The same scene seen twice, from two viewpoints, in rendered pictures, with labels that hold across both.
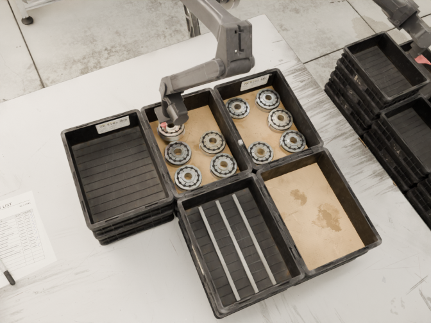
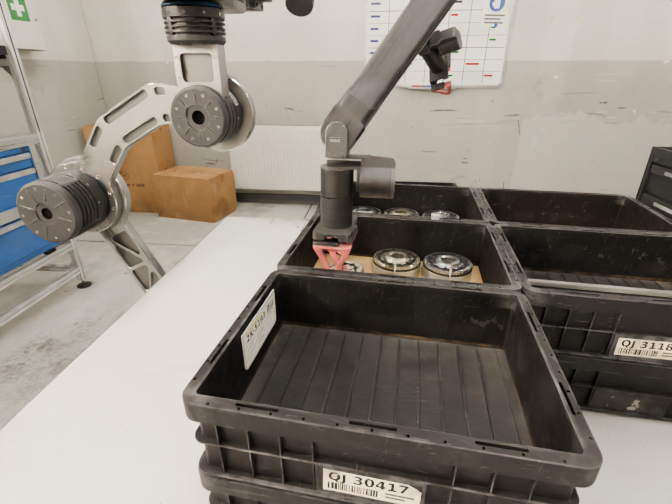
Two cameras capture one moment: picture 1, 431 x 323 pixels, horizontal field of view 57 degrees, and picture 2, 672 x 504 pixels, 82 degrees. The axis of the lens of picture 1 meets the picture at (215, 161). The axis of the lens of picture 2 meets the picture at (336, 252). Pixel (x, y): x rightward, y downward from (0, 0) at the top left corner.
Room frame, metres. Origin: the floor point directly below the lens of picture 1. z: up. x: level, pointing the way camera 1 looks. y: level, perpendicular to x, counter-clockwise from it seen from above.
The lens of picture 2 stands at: (0.36, 0.68, 1.23)
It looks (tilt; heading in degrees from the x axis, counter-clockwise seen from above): 25 degrees down; 312
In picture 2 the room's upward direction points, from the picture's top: straight up
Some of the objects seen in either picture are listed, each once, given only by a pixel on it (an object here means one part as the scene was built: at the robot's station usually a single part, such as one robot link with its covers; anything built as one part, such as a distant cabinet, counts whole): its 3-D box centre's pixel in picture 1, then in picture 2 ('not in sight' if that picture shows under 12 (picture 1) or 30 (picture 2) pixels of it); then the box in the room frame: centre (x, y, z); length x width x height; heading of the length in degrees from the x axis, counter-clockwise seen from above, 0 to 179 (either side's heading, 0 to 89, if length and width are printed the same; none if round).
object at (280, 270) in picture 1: (236, 241); (613, 290); (0.39, -0.12, 0.87); 0.40 x 0.30 x 0.11; 31
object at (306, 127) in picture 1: (264, 124); (401, 220); (0.89, -0.17, 0.87); 0.40 x 0.30 x 0.11; 31
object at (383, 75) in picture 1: (369, 88); not in sight; (1.58, -0.83, 0.37); 0.40 x 0.30 x 0.45; 36
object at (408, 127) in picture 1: (409, 147); not in sight; (1.26, -1.07, 0.31); 0.40 x 0.30 x 0.34; 36
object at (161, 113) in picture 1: (169, 108); (336, 213); (0.80, 0.19, 1.00); 0.10 x 0.07 x 0.07; 121
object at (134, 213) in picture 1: (115, 165); (384, 343); (0.58, 0.35, 0.92); 0.40 x 0.30 x 0.02; 31
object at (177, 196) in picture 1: (194, 140); (396, 248); (0.74, 0.09, 0.92); 0.40 x 0.30 x 0.02; 31
